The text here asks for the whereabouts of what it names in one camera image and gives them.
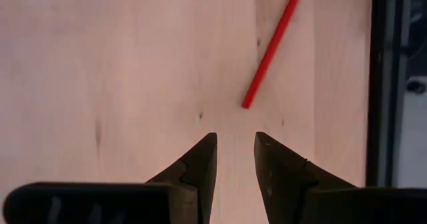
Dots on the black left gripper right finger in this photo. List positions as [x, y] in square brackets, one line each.
[280, 177]

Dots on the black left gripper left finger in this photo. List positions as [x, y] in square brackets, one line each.
[197, 170]

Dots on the red pencil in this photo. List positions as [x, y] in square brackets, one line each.
[273, 45]

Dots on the silver aluminium crossbar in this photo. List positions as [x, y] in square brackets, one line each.
[390, 117]

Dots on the black aluminium table frame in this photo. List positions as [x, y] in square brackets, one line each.
[373, 84]

